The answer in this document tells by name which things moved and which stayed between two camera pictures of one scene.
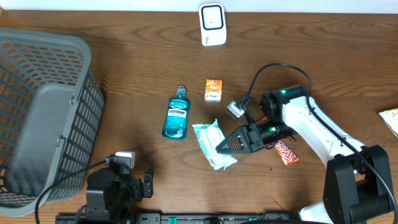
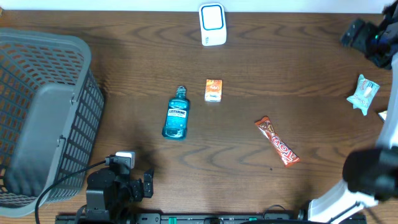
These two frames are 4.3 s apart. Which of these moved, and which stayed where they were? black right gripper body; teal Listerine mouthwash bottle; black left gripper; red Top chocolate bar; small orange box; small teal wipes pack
Moved: black right gripper body; small teal wipes pack
Stayed: small orange box; teal Listerine mouthwash bottle; red Top chocolate bar; black left gripper
